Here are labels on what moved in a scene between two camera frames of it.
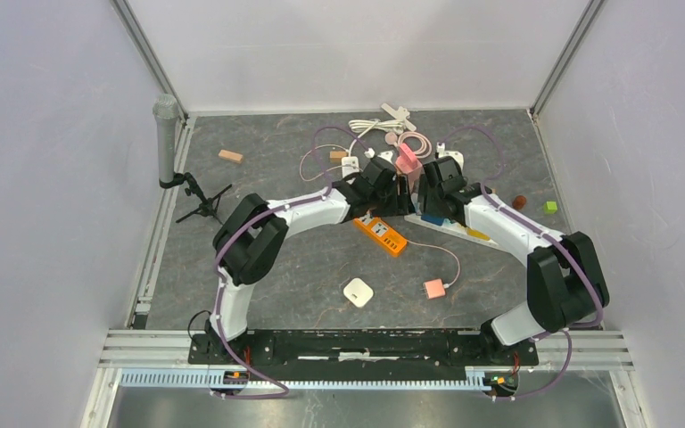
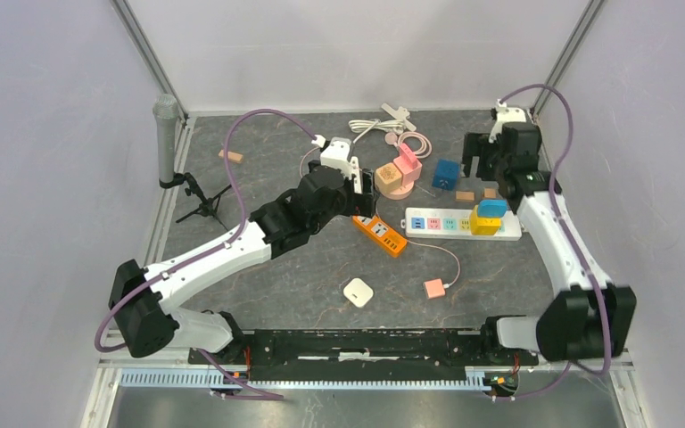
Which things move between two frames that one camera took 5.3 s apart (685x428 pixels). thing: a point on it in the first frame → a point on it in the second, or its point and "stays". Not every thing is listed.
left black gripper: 400,204 → 362,204
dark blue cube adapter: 433,218 → 446,174
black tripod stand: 208,206 stays
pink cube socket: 408,164 stays
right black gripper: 426,205 → 477,144
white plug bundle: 388,155 → 336,154
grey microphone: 166,110 stays
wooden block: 231,156 stays
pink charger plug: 434,288 stays
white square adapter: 358,292 stays
